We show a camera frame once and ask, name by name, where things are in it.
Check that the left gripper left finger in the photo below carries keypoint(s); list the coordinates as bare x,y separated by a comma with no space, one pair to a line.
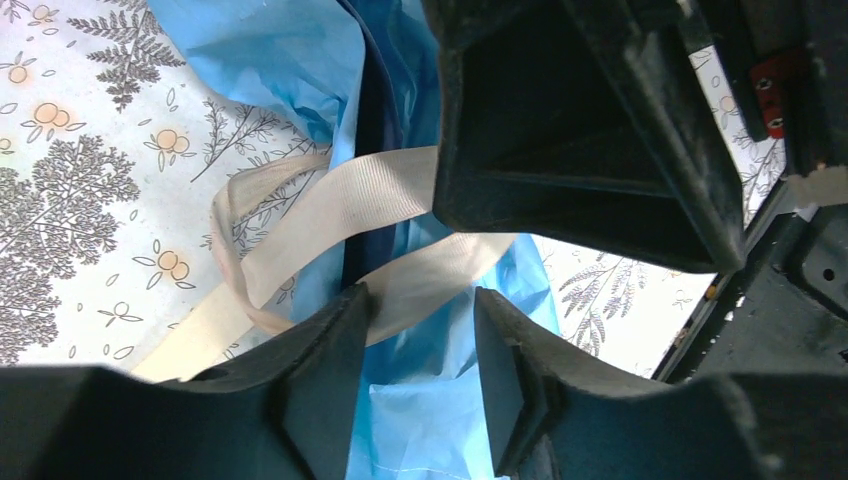
283,410

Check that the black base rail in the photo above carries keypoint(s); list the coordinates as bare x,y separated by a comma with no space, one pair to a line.
785,312

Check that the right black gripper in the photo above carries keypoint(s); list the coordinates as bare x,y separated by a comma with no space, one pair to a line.
779,77

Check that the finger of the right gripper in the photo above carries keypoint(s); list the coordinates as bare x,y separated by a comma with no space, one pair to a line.
583,121

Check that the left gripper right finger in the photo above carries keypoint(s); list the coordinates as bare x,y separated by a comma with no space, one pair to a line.
553,411

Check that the cream printed ribbon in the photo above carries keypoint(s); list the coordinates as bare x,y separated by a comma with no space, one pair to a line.
363,194

